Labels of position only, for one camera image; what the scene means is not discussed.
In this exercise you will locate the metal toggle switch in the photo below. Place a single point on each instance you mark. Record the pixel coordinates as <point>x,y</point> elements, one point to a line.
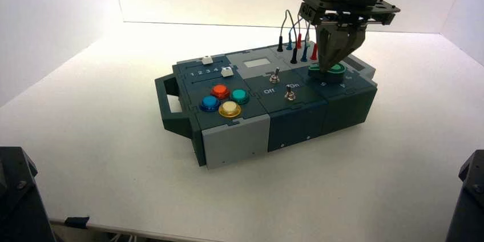
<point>275,78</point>
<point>290,95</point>

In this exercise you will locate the blue round push button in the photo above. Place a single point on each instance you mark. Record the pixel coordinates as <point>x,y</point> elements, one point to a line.
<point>210,103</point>

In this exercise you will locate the yellow round push button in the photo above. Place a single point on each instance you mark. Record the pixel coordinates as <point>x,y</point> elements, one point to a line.
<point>229,109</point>

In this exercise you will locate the green topped dark rotary knob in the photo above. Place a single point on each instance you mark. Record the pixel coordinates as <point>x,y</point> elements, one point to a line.
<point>339,75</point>

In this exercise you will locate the white slider cap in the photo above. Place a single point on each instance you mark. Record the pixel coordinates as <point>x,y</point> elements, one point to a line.
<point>207,60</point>
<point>226,72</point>

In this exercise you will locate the orange round push button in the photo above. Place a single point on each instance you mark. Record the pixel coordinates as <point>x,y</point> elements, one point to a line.
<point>220,91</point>

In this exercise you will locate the dark tape piece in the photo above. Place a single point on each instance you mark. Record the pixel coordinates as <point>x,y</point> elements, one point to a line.
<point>76,221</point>

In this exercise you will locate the small grey display screen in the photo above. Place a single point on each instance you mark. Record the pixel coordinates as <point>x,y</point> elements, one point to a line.
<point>257,63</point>

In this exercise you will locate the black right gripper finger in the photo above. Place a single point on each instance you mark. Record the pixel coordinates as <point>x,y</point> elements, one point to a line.
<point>352,41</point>
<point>328,49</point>

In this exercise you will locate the teal round push button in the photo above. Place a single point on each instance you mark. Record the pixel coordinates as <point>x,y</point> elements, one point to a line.
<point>239,96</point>

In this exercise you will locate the dark teal grey control box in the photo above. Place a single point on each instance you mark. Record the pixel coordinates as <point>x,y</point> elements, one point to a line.
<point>295,119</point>

